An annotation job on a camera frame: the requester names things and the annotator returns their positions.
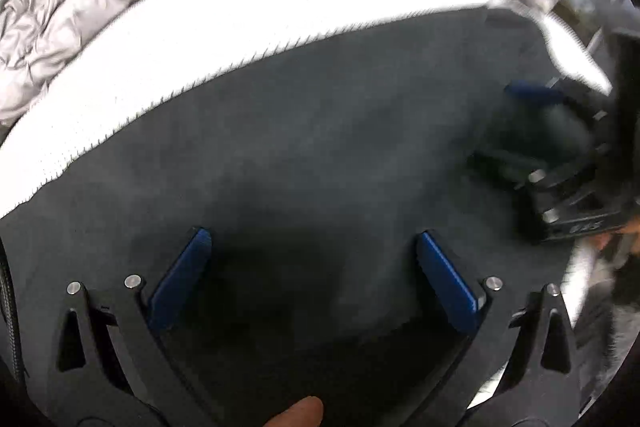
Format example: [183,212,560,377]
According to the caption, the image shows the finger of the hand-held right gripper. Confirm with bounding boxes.
[467,147,601,220]
[504,79,613,128]

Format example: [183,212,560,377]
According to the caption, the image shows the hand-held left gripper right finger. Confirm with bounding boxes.
[415,231,591,427]

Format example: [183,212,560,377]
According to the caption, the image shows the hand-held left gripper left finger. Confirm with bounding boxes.
[47,227,221,427]

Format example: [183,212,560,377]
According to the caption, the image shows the dark grey pants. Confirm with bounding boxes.
[0,2,601,427]

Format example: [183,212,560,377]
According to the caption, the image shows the person's right hand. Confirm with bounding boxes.
[595,214,640,268]

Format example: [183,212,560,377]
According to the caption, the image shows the person's left hand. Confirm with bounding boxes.
[262,396,325,427]

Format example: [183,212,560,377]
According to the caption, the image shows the white textured mattress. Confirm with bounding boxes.
[0,0,613,218]

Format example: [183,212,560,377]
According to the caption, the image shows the black ribbed cable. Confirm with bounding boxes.
[0,237,27,383]

